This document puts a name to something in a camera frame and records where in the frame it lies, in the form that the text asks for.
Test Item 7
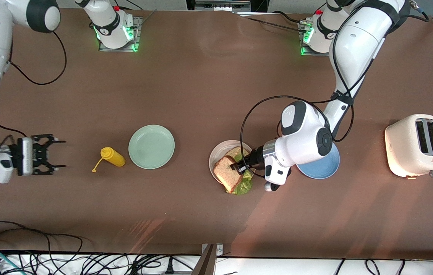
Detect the mint green plate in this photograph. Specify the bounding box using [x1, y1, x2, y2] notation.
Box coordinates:
[128, 125, 175, 170]

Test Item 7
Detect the grey metal frame bracket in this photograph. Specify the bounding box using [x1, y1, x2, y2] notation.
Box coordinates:
[191, 243, 224, 275]

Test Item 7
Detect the yellow mustard squeeze bottle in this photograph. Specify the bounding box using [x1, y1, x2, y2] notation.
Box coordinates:
[92, 147, 126, 173]

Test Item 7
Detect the white toaster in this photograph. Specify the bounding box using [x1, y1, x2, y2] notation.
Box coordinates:
[384, 114, 433, 179]

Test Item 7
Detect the black equipment box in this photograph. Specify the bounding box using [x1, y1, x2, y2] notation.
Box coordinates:
[186, 0, 269, 13]

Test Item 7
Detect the green lettuce leaf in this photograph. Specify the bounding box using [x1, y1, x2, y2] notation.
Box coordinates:
[225, 153, 256, 196]

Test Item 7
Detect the brown bread slice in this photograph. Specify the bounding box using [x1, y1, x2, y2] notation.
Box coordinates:
[213, 155, 245, 193]
[225, 148, 250, 160]

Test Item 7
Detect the beige plate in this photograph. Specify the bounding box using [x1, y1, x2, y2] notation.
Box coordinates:
[209, 140, 254, 184]

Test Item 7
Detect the black base cable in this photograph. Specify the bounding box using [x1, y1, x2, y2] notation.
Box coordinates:
[237, 11, 308, 34]

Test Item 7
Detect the blue plate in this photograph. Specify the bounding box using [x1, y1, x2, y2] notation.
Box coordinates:
[297, 144, 341, 180]

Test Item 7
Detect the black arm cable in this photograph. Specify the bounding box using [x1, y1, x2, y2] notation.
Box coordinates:
[9, 30, 68, 86]
[240, 8, 381, 180]
[0, 120, 28, 149]

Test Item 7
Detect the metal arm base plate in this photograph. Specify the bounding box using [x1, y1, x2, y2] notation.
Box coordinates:
[298, 21, 341, 57]
[98, 16, 143, 52]

